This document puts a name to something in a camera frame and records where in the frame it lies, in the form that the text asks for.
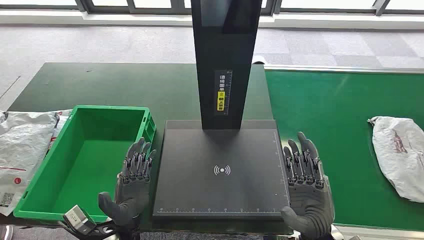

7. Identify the dark window frame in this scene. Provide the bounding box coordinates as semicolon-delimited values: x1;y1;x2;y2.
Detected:
0;0;424;17

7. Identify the white window sill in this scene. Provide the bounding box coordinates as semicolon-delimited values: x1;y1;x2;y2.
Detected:
0;9;424;31

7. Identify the green plastic crate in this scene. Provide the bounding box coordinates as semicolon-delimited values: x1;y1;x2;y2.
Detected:
13;104;157;223

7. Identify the yellow and black label sticker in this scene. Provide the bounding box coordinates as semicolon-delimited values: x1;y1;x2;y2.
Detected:
213;69;233;117

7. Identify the white parcel bag with red print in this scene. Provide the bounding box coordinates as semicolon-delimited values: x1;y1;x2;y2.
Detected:
49;109;73;143

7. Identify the white parcel bag with QR code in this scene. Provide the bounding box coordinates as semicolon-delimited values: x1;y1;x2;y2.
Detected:
0;110;61;217

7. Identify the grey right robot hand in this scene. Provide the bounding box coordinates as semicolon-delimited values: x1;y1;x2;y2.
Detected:
280;131;335;240

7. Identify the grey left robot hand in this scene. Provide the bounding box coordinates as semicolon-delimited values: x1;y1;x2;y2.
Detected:
98;137;157;229

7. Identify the green conveyor belt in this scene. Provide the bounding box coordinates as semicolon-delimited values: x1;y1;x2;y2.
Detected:
264;70;424;232

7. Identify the black inbound scanning machine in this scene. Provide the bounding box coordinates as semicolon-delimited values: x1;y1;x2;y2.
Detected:
152;0;294;222

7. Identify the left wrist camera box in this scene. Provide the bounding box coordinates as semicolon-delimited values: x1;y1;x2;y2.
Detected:
62;204;98;236

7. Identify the grey poly mailer parcel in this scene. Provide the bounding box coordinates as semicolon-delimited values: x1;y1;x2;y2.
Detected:
367;115;424;204

